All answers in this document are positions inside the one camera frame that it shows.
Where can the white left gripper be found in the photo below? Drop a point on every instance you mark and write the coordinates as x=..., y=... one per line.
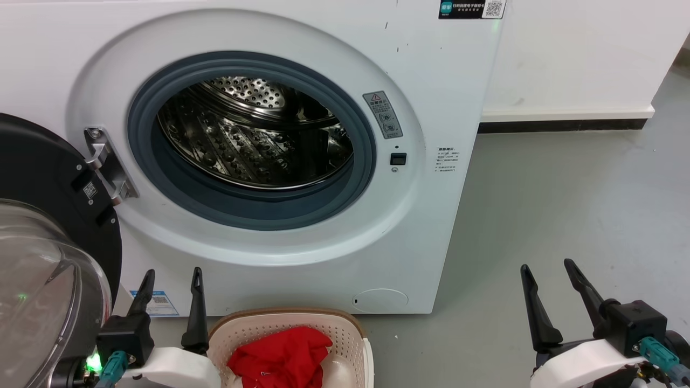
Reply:
x=178, y=372

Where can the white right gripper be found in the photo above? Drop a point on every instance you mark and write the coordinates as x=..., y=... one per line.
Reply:
x=577, y=366

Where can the red and white garment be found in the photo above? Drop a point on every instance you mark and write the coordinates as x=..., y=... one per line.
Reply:
x=280, y=358

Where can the metal washing machine door hinge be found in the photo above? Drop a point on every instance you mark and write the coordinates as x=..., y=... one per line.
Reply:
x=105, y=161

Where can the cream perforated laundry basket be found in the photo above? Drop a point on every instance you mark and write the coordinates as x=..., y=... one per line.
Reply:
x=345, y=334

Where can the stainless steel washing machine drum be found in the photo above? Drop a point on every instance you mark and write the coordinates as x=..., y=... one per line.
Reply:
x=242, y=140

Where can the black washer door with glass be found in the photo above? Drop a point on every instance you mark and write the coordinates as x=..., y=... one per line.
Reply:
x=38, y=167

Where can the blue energy label sticker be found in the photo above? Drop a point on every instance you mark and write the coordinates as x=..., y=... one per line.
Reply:
x=161, y=304

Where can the grey rubber door gasket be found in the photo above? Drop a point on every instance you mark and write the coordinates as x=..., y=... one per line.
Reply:
x=253, y=213

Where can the white QR sticker on door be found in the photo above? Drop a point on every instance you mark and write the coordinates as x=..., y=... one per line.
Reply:
x=90, y=189

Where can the white front-load washing machine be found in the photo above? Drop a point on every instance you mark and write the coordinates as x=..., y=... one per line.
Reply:
x=420, y=231

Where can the round drain filter cover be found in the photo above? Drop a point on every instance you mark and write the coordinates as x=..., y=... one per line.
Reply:
x=380, y=300

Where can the grey warning label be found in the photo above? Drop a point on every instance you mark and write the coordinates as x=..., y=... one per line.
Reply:
x=384, y=116

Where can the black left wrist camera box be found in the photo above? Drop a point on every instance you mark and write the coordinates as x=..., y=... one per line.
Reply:
x=124, y=337

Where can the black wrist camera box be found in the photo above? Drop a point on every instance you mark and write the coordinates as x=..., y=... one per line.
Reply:
x=124, y=337
x=633, y=323

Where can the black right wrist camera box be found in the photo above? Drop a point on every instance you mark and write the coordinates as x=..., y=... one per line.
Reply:
x=633, y=323

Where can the black wall baseboard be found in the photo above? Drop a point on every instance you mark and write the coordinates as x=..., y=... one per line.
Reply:
x=560, y=126

